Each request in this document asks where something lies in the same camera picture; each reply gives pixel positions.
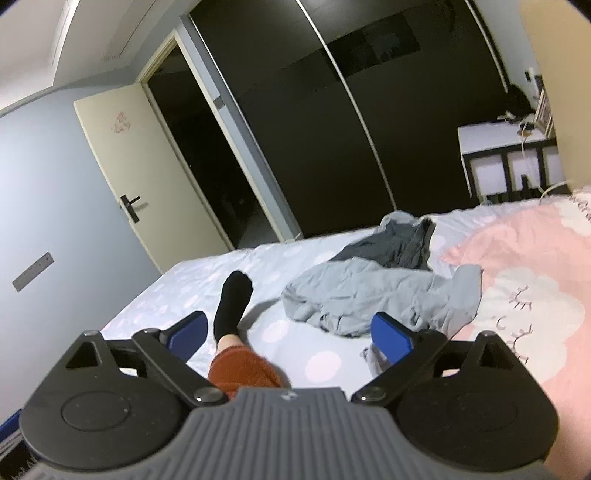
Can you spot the rust fleece shorts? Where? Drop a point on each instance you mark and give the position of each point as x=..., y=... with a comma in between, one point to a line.
x=244, y=374

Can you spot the wall socket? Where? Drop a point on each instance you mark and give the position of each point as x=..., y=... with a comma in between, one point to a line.
x=529, y=75

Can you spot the person's leg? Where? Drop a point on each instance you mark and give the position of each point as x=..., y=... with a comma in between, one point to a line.
x=228, y=346

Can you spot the black sock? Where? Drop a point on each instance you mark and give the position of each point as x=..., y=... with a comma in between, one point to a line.
x=233, y=300

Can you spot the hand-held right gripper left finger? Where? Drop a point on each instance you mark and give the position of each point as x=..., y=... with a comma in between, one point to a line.
x=189, y=330

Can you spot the pink cloud print blanket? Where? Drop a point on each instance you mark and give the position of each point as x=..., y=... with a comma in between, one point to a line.
x=531, y=258

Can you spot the dark bag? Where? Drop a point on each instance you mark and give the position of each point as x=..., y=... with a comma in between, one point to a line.
x=519, y=101

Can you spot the dark grey garment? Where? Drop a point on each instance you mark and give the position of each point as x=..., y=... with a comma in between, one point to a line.
x=392, y=240

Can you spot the white desk with black frame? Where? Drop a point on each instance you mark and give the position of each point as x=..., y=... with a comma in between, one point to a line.
x=489, y=136

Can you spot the light grey garment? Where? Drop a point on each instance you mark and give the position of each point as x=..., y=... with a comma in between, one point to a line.
x=369, y=290

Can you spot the polka dot bed sheet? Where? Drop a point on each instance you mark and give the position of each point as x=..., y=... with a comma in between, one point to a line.
x=277, y=258

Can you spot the cream door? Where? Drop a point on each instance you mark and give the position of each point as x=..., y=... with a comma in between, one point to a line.
x=138, y=175

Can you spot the black sliding wardrobe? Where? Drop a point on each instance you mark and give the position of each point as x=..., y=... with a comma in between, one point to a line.
x=323, y=138

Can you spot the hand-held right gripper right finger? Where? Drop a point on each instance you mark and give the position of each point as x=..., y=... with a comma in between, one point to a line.
x=392, y=337

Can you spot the grey wall switch plate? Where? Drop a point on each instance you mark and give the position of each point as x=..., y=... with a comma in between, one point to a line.
x=33, y=271

